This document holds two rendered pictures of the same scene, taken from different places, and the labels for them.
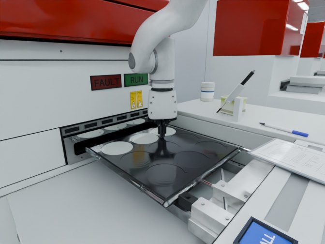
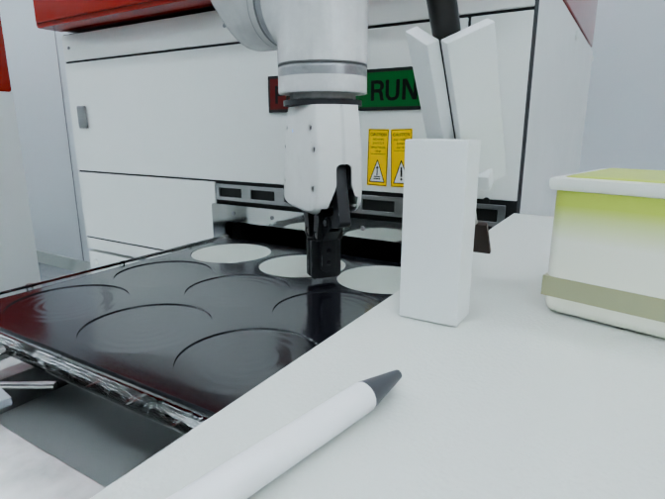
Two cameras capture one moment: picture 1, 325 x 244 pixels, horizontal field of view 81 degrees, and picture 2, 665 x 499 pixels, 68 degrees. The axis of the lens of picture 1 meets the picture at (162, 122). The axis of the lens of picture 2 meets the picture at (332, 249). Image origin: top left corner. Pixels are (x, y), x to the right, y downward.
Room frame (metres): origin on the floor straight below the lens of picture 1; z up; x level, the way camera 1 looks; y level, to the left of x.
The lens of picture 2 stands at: (0.55, -0.48, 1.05)
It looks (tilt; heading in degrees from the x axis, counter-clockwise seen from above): 14 degrees down; 77
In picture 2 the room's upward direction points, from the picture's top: straight up
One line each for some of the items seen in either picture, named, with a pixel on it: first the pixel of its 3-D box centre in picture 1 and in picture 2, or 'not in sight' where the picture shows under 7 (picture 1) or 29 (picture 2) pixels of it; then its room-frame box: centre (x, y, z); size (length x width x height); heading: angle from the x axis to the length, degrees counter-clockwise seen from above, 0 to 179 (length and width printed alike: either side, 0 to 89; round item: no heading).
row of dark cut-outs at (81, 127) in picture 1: (121, 117); (336, 201); (0.71, 0.16, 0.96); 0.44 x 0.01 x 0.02; 135
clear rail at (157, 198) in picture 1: (116, 170); (120, 267); (0.44, 0.12, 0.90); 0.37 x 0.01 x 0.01; 45
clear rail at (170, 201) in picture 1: (213, 169); (58, 365); (0.44, -0.13, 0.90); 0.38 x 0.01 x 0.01; 135
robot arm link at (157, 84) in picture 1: (161, 83); (322, 84); (0.66, 0.00, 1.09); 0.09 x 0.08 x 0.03; 100
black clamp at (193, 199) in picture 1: (188, 200); not in sight; (0.33, -0.05, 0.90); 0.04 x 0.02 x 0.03; 45
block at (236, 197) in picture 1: (233, 195); not in sight; (0.34, -0.15, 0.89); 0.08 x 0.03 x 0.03; 45
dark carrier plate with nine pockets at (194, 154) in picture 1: (164, 148); (237, 291); (0.57, -0.01, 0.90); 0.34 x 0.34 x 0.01; 45
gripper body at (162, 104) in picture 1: (161, 101); (323, 150); (0.66, 0.00, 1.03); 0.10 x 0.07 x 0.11; 100
